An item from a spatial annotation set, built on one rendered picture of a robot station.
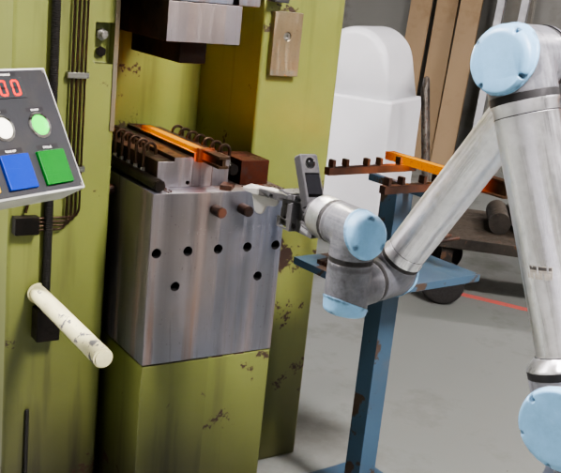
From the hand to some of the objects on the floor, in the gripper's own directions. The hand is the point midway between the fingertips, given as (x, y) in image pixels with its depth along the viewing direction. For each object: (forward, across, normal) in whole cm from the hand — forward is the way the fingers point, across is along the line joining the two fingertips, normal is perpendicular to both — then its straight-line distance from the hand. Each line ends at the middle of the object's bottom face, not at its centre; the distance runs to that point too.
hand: (272, 183), depth 212 cm
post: (+25, -58, -100) cm, 118 cm away
